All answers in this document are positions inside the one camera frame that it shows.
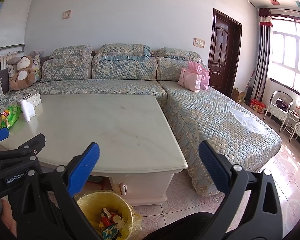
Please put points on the open cardboard box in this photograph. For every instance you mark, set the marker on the open cardboard box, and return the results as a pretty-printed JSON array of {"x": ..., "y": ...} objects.
[{"x": 238, "y": 95}]

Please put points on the clear plastic sheet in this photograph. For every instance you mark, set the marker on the clear plastic sheet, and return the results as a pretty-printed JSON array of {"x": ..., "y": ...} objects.
[{"x": 251, "y": 122}]

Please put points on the blue cartoon medicine box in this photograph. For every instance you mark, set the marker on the blue cartoon medicine box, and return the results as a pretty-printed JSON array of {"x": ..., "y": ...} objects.
[{"x": 109, "y": 232}]

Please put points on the pink ceiling sticker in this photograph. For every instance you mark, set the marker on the pink ceiling sticker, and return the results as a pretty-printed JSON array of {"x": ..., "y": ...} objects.
[{"x": 274, "y": 2}]

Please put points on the brown teddy bear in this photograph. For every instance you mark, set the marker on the brown teddy bear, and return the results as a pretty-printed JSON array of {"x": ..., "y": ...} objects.
[{"x": 21, "y": 76}]

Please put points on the large window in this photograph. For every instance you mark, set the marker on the large window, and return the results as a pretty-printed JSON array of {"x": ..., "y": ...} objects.
[{"x": 290, "y": 50}]

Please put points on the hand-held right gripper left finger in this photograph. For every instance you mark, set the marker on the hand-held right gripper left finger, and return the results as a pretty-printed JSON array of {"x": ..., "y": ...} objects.
[{"x": 83, "y": 166}]

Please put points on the pink plastic bag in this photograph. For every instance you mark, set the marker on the pink plastic bag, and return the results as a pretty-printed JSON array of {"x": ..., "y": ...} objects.
[{"x": 204, "y": 76}]

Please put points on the red cigarette pack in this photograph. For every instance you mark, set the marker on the red cigarette pack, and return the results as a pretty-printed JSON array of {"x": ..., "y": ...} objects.
[{"x": 105, "y": 222}]

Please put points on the green ceiling sticker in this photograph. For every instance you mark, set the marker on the green ceiling sticker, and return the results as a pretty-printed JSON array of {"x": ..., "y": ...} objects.
[{"x": 299, "y": 3}]

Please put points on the grey wall pipe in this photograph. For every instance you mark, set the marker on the grey wall pipe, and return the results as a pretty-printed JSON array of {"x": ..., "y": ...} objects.
[{"x": 7, "y": 48}]

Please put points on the person's left hand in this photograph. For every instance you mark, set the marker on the person's left hand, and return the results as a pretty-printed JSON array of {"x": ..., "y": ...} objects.
[{"x": 8, "y": 217}]

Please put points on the white plastic bag roll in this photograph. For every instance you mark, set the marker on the white plastic bag roll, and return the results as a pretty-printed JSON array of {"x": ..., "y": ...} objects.
[{"x": 27, "y": 111}]

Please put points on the pink paper gift bag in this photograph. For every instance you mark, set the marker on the pink paper gift bag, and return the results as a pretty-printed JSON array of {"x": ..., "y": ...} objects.
[{"x": 188, "y": 80}]

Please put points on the white coffee table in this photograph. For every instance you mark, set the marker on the white coffee table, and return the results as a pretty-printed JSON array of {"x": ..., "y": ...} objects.
[{"x": 145, "y": 185}]

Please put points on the white tissue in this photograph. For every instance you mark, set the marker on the white tissue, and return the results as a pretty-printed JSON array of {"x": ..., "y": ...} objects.
[{"x": 120, "y": 222}]

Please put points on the broom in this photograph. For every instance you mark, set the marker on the broom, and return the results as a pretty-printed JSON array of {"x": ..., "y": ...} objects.
[{"x": 249, "y": 83}]

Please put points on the beige wall switch panel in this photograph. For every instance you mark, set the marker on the beige wall switch panel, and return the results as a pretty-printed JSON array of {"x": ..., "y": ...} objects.
[{"x": 199, "y": 42}]

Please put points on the green tray under table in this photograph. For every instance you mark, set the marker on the green tray under table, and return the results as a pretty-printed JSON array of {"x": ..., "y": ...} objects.
[{"x": 95, "y": 179}]

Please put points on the dark brown wooden door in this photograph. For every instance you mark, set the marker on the dark brown wooden door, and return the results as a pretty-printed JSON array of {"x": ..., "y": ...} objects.
[{"x": 221, "y": 52}]

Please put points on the green chip bag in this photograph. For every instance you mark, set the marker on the green chip bag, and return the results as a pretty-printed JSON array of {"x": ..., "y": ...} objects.
[{"x": 10, "y": 116}]

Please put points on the pink wall switch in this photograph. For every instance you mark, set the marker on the pink wall switch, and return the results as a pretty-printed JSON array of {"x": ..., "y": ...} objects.
[{"x": 66, "y": 14}]

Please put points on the white and blue medicine box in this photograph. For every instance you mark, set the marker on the white and blue medicine box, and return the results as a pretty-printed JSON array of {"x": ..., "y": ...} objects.
[{"x": 105, "y": 212}]

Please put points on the striped grey and red curtain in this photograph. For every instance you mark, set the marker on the striped grey and red curtain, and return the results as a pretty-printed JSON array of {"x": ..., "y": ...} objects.
[{"x": 263, "y": 60}]

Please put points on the dark clothes on chair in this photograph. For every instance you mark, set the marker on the dark clothes on chair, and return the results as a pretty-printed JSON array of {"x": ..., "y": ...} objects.
[{"x": 281, "y": 103}]

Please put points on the blue-green quilted corner sofa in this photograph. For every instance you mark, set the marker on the blue-green quilted corner sofa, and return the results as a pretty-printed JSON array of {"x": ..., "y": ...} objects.
[{"x": 125, "y": 85}]

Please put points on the red gift box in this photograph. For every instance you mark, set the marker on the red gift box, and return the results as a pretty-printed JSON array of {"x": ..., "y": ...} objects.
[{"x": 257, "y": 106}]

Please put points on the trash bin with yellow liner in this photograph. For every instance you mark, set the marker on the trash bin with yellow liner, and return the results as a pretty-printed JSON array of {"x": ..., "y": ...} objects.
[{"x": 90, "y": 205}]

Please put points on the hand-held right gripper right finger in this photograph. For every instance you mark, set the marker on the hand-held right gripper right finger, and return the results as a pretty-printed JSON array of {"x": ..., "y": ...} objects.
[{"x": 212, "y": 166}]

